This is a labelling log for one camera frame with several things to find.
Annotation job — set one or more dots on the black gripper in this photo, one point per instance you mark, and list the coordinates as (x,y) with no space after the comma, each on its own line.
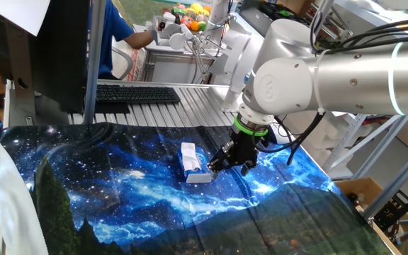
(244,148)

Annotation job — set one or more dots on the white paper napkin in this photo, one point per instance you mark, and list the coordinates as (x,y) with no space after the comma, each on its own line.
(190,156)

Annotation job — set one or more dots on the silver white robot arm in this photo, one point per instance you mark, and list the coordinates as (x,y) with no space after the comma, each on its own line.
(349,81)

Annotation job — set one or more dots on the bare person forearm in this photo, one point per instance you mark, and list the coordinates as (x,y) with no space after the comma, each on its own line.
(138,39)

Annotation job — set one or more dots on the blue tissue pack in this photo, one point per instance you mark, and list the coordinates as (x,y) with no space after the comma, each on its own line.
(204,161)

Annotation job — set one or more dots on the white foam packaging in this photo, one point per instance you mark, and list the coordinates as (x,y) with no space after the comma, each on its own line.
(317,141)

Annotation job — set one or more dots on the grey workbench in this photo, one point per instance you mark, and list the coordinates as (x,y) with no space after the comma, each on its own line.
(175,71)

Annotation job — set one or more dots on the galaxy print tablecloth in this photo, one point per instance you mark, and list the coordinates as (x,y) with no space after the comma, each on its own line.
(119,184)

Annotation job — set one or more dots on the black keyboard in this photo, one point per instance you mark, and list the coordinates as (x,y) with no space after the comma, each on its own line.
(136,95)

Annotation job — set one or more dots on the black flat pad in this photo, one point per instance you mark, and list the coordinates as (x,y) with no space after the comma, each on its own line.
(112,108)

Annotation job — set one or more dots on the white articulated haptic device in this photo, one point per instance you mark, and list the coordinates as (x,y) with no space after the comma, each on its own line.
(179,40)

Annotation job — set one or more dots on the white box with red print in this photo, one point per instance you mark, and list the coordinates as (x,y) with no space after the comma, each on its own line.
(139,67)

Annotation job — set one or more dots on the brown cardboard box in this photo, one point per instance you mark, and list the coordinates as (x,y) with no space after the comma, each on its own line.
(367,187)

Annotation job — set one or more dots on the green ball toy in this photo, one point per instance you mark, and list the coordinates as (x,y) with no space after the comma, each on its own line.
(202,25)

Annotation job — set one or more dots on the orange ball toy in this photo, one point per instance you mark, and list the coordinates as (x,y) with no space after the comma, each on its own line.
(195,25)

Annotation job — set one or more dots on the white office chair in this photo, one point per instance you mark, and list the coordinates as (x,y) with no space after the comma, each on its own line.
(129,63)

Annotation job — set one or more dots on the red orange toy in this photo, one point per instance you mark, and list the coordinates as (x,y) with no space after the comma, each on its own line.
(185,22)

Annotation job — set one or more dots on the small orange toy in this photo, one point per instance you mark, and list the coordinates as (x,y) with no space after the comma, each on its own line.
(207,8)

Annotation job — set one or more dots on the yellow toy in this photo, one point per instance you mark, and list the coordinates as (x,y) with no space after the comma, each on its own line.
(197,8)

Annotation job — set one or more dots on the black plastic tray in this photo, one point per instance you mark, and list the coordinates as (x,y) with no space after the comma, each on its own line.
(278,8)

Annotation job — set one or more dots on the person in blue shirt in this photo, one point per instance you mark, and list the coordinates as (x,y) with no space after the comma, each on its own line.
(110,35)

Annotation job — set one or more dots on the black computer monitor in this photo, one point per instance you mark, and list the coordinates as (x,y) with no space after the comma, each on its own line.
(62,53)

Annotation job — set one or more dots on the white cloth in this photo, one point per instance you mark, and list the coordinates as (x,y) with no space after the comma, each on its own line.
(16,212)

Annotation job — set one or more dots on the grey monitor stand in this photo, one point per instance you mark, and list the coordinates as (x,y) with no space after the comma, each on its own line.
(21,71)

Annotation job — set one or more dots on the white paper sheet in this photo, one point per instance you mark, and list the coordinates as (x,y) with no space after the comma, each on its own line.
(20,14)

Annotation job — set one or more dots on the aluminium frame strut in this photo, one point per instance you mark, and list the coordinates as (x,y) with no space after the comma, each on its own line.
(399,180)
(381,147)

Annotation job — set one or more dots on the black metal bracket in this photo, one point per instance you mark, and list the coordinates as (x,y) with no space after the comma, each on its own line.
(395,209)

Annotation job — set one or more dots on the aluminium frame post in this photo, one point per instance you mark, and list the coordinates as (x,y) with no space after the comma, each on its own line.
(94,71)

